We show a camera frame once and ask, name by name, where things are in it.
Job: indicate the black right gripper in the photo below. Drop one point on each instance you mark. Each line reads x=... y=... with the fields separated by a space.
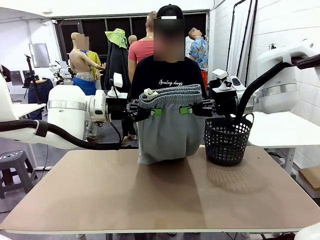
x=223 y=103

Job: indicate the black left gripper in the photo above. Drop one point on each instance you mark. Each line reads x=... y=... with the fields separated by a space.
x=117 y=108

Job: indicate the grey training pants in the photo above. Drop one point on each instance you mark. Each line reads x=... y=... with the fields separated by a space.
x=170 y=135

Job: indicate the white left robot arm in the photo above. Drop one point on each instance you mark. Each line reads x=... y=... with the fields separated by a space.
x=67 y=107

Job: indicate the person in black t-shirt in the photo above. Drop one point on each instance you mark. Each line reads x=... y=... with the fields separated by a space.
x=155 y=75

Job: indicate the black perforated plastic basket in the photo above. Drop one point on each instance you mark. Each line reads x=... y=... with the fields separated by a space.
x=225 y=147

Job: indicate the black coat on mannequin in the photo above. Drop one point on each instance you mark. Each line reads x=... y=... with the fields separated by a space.
x=116 y=65

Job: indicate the mannequin in blue floral shirt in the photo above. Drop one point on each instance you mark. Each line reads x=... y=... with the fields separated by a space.
x=198 y=52

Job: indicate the blue cloth on mannequin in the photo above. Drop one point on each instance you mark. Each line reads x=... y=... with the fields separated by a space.
x=85 y=85

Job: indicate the mannequin in red top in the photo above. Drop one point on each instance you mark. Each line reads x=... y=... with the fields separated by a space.
x=140 y=50

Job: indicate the mannequin in yellow shirt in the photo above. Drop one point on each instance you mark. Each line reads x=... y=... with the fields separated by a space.
x=93 y=60

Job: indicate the small bald mannequin head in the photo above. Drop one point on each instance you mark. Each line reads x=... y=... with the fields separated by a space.
x=132 y=39

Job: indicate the shirtless tan mannequin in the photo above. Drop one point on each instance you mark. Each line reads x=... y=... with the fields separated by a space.
x=78 y=62

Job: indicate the green sun hat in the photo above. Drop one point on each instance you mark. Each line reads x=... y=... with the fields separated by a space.
x=117 y=37

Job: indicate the white side table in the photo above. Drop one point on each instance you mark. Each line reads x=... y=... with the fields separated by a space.
x=280 y=130

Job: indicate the dark blue jeans dummy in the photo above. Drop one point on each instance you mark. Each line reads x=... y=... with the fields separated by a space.
x=43 y=92

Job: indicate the white clip on cap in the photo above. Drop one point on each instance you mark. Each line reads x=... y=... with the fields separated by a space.
x=168 y=17

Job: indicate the black baseball cap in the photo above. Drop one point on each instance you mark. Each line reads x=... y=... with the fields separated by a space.
x=170 y=10

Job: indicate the white background table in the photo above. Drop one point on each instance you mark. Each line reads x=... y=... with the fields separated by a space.
x=27 y=108

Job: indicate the black tripod stand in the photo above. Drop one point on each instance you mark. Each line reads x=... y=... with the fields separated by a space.
x=32 y=75

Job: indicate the grey framed whiteboard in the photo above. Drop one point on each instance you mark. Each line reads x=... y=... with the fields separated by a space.
x=38 y=55

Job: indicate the dark monitor screen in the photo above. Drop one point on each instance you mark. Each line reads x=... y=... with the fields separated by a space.
x=16 y=78

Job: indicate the brown cardboard box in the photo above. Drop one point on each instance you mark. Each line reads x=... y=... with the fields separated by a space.
x=311 y=177

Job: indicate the grey plastic stool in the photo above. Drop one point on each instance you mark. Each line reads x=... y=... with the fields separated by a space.
x=15 y=167

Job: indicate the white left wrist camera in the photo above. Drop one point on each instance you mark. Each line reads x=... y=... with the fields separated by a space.
x=118 y=80

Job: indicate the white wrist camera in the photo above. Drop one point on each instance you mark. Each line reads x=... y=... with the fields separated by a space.
x=118 y=80
x=220 y=74

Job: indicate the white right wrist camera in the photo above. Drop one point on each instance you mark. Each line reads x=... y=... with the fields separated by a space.
x=220 y=74

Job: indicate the black wall pipe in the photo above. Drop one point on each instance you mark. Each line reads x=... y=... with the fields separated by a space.
x=252 y=32
x=246 y=32
x=231 y=37

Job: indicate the black wall valve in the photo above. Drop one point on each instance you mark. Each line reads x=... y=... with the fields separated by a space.
x=272 y=46

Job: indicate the white security camera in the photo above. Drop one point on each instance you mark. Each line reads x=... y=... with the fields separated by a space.
x=48 y=22

